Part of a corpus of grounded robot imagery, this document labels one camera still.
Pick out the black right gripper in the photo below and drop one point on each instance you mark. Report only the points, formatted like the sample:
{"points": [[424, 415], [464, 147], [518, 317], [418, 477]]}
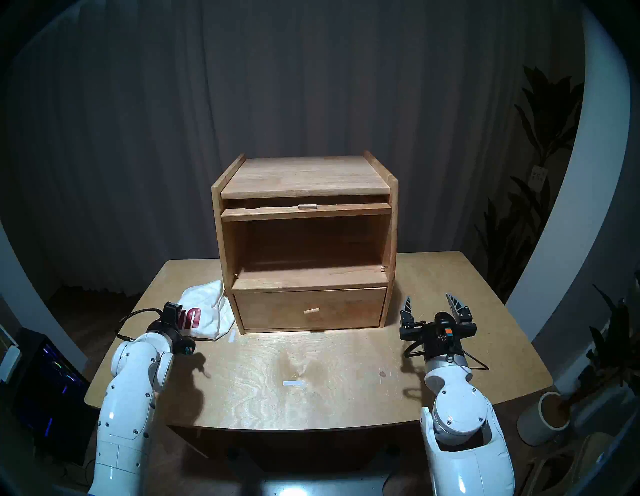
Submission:
{"points": [[415, 332]]}

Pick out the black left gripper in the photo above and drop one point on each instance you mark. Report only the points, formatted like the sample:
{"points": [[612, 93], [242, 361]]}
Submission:
{"points": [[172, 330]]}

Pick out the white shirt with red print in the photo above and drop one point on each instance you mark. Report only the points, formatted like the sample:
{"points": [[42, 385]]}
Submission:
{"points": [[212, 310]]}

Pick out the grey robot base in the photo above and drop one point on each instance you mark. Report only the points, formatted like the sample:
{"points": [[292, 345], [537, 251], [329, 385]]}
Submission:
{"points": [[310, 482]]}

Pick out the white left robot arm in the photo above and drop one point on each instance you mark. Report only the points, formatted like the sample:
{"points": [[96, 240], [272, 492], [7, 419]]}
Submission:
{"points": [[127, 410]]}

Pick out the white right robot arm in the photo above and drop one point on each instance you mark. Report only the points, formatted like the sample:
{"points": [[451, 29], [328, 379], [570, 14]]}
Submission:
{"points": [[465, 450]]}

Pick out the wooden drawer with knob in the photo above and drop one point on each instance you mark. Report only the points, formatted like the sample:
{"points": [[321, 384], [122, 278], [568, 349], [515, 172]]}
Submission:
{"points": [[280, 310]]}

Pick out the black computer tower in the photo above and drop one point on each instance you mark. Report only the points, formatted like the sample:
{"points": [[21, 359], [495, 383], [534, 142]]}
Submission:
{"points": [[50, 395]]}

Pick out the wooden sliding panel with knob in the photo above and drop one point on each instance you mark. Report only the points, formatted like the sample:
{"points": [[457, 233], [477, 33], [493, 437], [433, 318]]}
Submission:
{"points": [[260, 214]]}

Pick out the white round plant pot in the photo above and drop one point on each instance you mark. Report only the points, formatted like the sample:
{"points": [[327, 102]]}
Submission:
{"points": [[532, 425]]}

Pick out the white box device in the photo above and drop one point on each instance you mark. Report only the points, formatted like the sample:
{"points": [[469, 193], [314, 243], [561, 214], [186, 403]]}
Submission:
{"points": [[9, 362]]}

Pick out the white paper plant tag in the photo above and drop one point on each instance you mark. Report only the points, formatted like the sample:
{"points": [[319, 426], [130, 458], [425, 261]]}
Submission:
{"points": [[538, 177]]}

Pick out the dark potted plant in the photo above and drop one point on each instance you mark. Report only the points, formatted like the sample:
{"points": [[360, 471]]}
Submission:
{"points": [[612, 350]]}

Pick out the wooden cabinet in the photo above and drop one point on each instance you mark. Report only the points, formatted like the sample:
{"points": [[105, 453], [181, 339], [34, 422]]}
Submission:
{"points": [[305, 175]]}

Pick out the tall dark leafy plant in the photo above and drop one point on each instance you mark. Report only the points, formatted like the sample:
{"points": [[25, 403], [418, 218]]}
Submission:
{"points": [[545, 115]]}

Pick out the grey curtain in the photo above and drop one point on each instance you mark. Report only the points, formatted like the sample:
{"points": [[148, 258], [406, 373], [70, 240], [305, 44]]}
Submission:
{"points": [[300, 75]]}

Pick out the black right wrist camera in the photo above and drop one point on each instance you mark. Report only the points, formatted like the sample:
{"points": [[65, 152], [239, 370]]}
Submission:
{"points": [[444, 322]]}

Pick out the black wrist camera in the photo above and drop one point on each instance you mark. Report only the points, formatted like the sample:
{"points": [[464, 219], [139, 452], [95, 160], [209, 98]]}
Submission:
{"points": [[187, 346], [444, 322]]}

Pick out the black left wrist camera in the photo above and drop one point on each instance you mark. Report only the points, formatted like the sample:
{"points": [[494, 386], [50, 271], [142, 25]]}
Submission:
{"points": [[187, 346]]}

